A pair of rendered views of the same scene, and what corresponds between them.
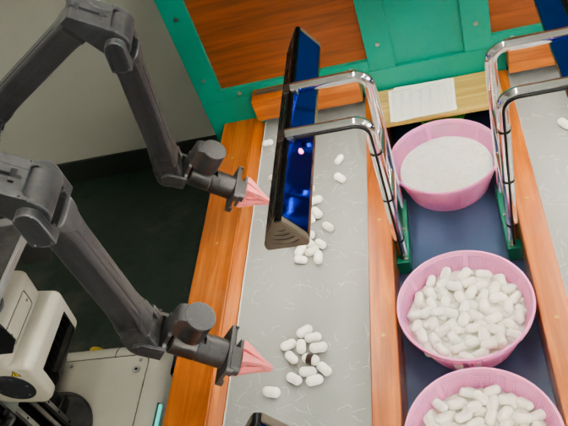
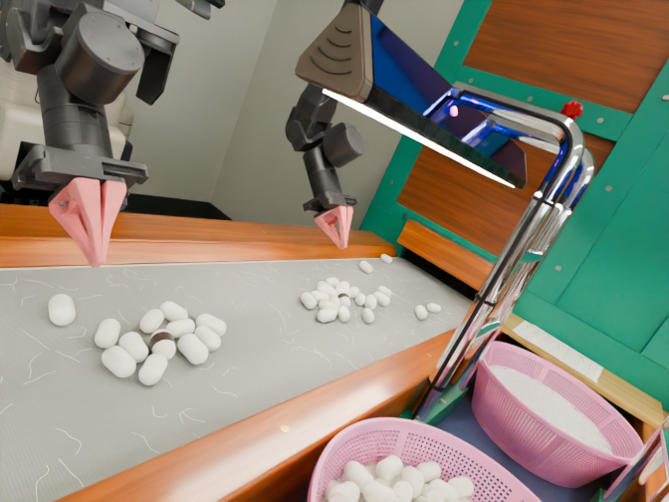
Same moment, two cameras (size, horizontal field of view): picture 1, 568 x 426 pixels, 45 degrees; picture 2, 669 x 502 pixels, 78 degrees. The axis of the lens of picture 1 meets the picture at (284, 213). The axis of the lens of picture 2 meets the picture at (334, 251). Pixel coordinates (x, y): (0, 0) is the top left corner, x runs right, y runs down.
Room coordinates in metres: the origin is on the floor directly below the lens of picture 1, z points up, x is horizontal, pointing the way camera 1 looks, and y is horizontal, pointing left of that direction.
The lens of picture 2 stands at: (0.50, -0.13, 1.02)
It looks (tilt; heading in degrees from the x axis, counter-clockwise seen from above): 17 degrees down; 13
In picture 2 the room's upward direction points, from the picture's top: 24 degrees clockwise
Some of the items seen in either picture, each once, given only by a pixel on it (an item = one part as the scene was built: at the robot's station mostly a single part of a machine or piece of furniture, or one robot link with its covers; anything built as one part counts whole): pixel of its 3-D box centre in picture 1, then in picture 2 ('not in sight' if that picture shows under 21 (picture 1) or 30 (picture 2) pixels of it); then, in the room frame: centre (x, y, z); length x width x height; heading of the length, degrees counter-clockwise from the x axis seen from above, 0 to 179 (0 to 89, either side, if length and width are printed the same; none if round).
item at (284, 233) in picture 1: (293, 122); (463, 130); (1.14, -0.09, 1.08); 0.62 x 0.08 x 0.07; 160
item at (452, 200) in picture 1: (445, 168); (541, 413); (1.20, -0.41, 0.72); 0.27 x 0.27 x 0.10
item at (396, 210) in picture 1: (350, 179); (451, 265); (1.11, -0.16, 0.90); 0.20 x 0.19 x 0.45; 160
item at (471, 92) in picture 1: (435, 99); (572, 362); (1.41, -0.48, 0.77); 0.33 x 0.15 x 0.01; 70
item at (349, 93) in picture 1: (307, 95); (453, 257); (1.57, -0.18, 0.83); 0.30 x 0.06 x 0.07; 70
